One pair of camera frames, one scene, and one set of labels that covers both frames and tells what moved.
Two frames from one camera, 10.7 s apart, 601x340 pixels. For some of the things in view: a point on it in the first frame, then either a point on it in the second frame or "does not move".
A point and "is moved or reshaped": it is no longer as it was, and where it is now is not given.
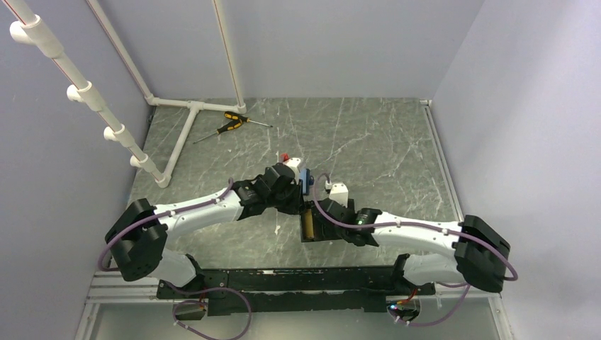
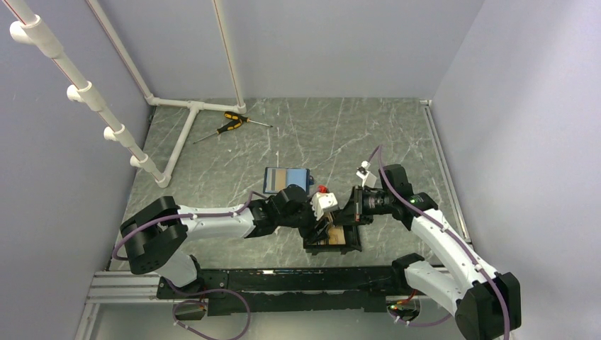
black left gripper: (297, 205) → (318, 233)
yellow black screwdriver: (237, 116) does not move
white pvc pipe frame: (30, 30) does not move
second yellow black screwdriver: (229, 127) does not move
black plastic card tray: (315, 226) is moved or reshaped
